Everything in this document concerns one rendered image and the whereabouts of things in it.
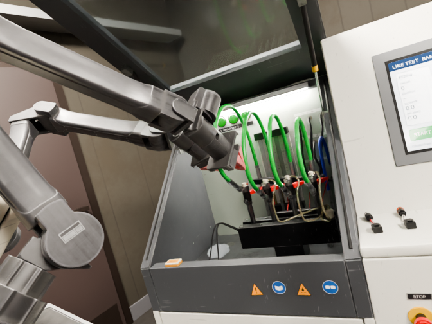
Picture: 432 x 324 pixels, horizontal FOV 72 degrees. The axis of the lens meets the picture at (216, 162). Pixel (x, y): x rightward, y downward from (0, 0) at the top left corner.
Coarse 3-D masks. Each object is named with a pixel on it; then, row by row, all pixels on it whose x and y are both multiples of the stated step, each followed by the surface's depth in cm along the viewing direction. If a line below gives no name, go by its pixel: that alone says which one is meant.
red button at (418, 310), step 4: (412, 308) 70; (416, 308) 70; (420, 308) 69; (424, 308) 69; (408, 312) 70; (412, 312) 70; (416, 312) 70; (420, 312) 69; (424, 312) 69; (428, 312) 69; (408, 316) 71; (412, 316) 70; (416, 316) 70; (420, 316) 68; (424, 316) 68; (428, 316) 69; (412, 320) 70; (416, 320) 67; (420, 320) 67; (424, 320) 66; (428, 320) 66
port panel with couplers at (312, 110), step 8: (304, 104) 122; (312, 104) 120; (320, 104) 119; (296, 112) 123; (304, 112) 122; (312, 112) 121; (320, 112) 120; (304, 120) 123; (312, 120) 122; (312, 128) 122; (320, 128) 121; (312, 136) 123; (304, 144) 122; (304, 152) 125; (328, 168) 123
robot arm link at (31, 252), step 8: (32, 240) 41; (40, 240) 41; (24, 248) 40; (32, 248) 40; (40, 248) 41; (16, 256) 42; (24, 256) 40; (32, 256) 40; (40, 256) 41; (40, 264) 40; (48, 264) 41; (88, 264) 44
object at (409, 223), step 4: (400, 208) 84; (400, 212) 83; (404, 212) 82; (404, 216) 82; (404, 220) 77; (408, 220) 75; (412, 220) 75; (404, 224) 77; (408, 224) 75; (412, 224) 74; (416, 224) 74; (408, 228) 75; (412, 228) 75
